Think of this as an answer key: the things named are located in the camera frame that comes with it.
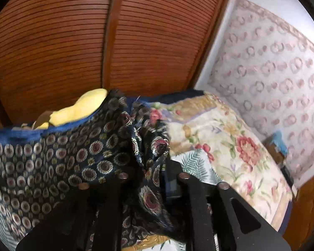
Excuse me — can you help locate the yellow plush toy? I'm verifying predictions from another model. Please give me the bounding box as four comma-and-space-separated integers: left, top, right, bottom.
32, 88, 108, 130

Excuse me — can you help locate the wooden sideboard cabinet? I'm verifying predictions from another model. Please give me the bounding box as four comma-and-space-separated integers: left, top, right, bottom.
283, 177, 314, 250

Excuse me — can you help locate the brown box with blue cloth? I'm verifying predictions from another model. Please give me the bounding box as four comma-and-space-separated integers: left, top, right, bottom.
263, 131, 288, 164

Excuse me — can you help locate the blue patterned silk pajama top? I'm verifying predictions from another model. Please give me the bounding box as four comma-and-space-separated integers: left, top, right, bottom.
0, 88, 184, 249

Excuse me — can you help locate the mustard gold patterned garment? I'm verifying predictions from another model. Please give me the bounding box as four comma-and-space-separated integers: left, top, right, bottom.
122, 235, 170, 251

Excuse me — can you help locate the wooden louvered wardrobe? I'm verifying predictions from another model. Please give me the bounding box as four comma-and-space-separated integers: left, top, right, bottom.
0, 0, 229, 126

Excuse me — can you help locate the green leaf print sheet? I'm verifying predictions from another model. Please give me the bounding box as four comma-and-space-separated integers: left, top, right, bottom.
0, 150, 221, 250

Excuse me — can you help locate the dark navy blanket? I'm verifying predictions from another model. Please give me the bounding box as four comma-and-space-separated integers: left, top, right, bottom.
126, 89, 206, 105

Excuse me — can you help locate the floral cream bedspread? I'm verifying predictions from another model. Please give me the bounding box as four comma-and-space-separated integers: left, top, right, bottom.
148, 92, 293, 232

